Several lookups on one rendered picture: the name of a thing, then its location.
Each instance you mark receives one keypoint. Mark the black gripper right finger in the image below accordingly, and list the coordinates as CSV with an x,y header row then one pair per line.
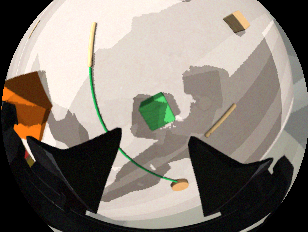
x,y
219,177

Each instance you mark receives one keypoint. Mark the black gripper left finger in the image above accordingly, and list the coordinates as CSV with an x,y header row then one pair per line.
x,y
84,168

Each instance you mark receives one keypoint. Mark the round wooden button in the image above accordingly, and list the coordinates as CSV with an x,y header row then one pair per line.
x,y
180,185

